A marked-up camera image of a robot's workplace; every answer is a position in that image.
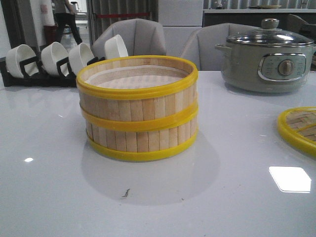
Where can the black bowl rack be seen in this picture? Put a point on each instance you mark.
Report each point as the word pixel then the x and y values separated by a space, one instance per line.
pixel 35 74

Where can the white liner cloth upper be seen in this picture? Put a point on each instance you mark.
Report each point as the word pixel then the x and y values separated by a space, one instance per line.
pixel 136 77

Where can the white bowl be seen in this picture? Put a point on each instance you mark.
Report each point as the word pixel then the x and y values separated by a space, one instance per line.
pixel 51 55
pixel 79 57
pixel 15 56
pixel 115 48

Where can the grey chair left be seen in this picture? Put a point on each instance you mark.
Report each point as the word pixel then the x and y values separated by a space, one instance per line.
pixel 141 37

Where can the grey chair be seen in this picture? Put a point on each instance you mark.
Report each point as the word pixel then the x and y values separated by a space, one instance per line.
pixel 141 37
pixel 200 46

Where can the grey electric cooking pot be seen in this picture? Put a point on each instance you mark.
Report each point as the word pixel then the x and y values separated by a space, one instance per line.
pixel 266 69

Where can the white bowl far left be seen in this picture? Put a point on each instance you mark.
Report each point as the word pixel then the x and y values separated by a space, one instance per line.
pixel 15 56

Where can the glass pot lid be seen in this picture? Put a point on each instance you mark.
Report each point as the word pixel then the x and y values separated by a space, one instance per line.
pixel 270 35

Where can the grey chair right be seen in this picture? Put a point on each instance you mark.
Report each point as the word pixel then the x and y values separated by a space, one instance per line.
pixel 200 46

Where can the red bin background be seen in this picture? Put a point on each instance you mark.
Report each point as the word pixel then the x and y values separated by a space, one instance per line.
pixel 50 33

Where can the bamboo steamer drawer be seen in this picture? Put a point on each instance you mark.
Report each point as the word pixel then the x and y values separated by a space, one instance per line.
pixel 143 146
pixel 142 109

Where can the person in background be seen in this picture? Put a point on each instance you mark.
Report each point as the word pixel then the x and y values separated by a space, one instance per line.
pixel 65 15

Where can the woven bamboo steamer lid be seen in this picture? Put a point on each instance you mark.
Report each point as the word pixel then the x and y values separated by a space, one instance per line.
pixel 297 126

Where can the white cabinet background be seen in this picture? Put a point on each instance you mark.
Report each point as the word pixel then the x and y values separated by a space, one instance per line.
pixel 179 19

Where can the white bowl rightmost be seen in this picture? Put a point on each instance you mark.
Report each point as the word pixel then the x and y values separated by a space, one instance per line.
pixel 115 48

